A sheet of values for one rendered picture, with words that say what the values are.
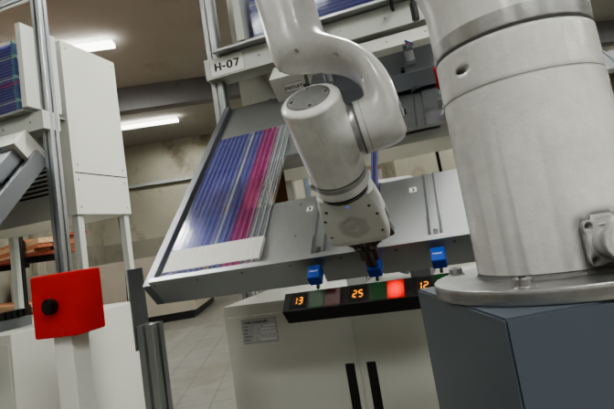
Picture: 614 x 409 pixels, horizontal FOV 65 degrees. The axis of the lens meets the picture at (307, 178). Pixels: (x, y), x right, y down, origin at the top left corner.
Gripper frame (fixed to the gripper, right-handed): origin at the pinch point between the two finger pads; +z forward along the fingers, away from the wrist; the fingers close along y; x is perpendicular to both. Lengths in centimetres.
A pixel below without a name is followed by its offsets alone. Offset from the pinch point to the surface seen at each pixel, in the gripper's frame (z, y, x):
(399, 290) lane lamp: 4.5, 4.0, -5.1
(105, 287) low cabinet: 317, -439, 303
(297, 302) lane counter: 4.5, -14.2, -5.0
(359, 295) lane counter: 4.5, -2.9, -5.0
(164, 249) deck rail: 2.4, -47.4, 12.2
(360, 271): 6.9, -3.6, 2.2
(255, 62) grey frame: -7, -35, 79
